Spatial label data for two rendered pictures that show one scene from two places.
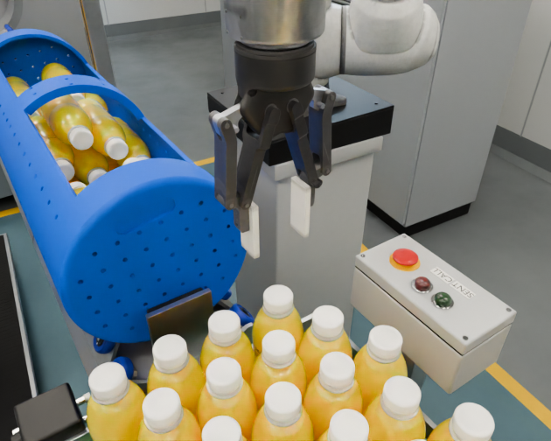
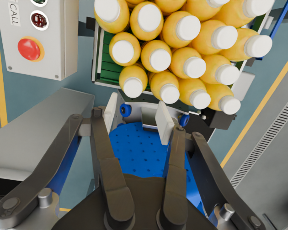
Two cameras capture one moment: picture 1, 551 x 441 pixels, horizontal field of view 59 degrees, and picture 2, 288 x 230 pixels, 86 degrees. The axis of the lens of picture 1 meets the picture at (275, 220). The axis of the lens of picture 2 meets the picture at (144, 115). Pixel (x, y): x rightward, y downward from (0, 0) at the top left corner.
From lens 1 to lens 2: 0.42 m
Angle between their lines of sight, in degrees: 42
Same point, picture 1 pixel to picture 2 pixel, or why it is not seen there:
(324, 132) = (63, 152)
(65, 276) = not seen: hidden behind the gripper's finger
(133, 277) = not seen: hidden behind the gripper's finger
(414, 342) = (72, 10)
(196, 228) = (139, 157)
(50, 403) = (219, 122)
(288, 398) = (189, 24)
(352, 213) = (4, 135)
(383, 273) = (56, 53)
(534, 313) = not seen: outside the picture
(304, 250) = (46, 133)
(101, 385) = (237, 104)
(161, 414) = (235, 70)
